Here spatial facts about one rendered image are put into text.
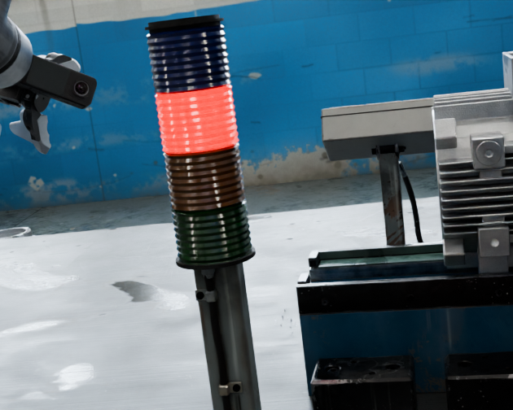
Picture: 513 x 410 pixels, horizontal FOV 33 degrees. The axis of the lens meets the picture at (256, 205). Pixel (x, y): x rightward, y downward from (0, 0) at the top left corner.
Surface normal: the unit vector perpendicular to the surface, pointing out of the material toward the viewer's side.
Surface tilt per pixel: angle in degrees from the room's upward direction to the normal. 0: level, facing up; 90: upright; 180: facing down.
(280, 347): 0
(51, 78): 78
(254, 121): 90
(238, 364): 90
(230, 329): 90
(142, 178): 90
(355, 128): 56
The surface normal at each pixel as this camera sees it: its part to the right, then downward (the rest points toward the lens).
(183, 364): -0.12, -0.97
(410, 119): -0.22, -0.35
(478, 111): -0.19, 0.20
